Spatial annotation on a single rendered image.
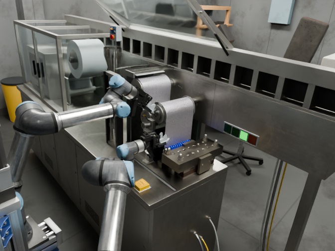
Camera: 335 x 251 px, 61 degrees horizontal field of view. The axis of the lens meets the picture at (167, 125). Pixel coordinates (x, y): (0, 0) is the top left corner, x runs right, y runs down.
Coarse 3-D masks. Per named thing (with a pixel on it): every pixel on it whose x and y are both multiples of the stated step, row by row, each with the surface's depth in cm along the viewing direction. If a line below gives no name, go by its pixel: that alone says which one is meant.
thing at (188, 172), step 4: (212, 160) 188; (212, 164) 189; (168, 168) 182; (192, 168) 175; (196, 168) 179; (176, 172) 177; (180, 172) 174; (184, 172) 171; (188, 172) 174; (192, 172) 177; (196, 172) 180; (180, 176) 174; (184, 176) 173; (188, 176) 176
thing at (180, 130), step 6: (180, 120) 180; (186, 120) 184; (168, 126) 175; (174, 126) 179; (180, 126) 183; (186, 126) 187; (168, 132) 177; (174, 132) 181; (180, 132) 185; (186, 132) 189; (174, 138) 183; (180, 138) 187; (186, 138) 191; (168, 144) 181
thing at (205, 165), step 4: (204, 156) 176; (208, 156) 177; (200, 160) 173; (204, 160) 176; (208, 160) 178; (200, 164) 174; (204, 164) 177; (208, 164) 180; (200, 168) 176; (204, 168) 179; (208, 168) 182; (200, 172) 177
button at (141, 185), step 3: (138, 180) 165; (141, 180) 165; (144, 180) 165; (135, 183) 162; (138, 183) 163; (141, 183) 163; (144, 183) 163; (147, 183) 163; (135, 186) 162; (138, 186) 160; (141, 186) 160; (144, 186) 160; (147, 186) 162; (138, 189) 160; (141, 189) 159; (144, 189) 161
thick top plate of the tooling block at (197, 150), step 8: (192, 144) 187; (200, 144) 188; (208, 144) 188; (176, 152) 176; (184, 152) 177; (192, 152) 177; (200, 152) 178; (208, 152) 179; (216, 152) 185; (168, 160) 170; (176, 160) 168; (184, 160) 168; (192, 160) 171; (176, 168) 166; (184, 168) 168
